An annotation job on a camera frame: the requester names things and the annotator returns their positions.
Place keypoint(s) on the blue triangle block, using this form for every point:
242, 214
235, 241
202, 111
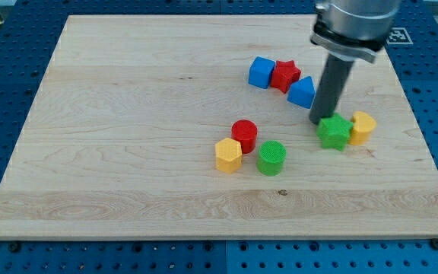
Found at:
302, 92

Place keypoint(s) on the fiducial marker tag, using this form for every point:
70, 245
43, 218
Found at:
399, 36

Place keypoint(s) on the wooden board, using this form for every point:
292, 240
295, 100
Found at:
118, 144

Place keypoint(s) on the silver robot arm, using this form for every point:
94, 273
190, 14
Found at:
349, 30

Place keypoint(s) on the red star block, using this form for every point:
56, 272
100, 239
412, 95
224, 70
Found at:
284, 75

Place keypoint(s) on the blue cube block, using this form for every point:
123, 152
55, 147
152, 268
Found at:
260, 72

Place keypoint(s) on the yellow heart block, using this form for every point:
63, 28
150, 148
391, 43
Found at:
363, 126

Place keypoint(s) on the green star block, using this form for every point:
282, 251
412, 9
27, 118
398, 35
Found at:
334, 132

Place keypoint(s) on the red cylinder block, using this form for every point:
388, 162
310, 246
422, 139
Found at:
245, 132

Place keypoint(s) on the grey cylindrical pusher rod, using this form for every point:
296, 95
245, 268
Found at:
329, 90

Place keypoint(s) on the green cylinder block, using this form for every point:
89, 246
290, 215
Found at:
271, 158

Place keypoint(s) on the yellow hexagon block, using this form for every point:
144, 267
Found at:
228, 155

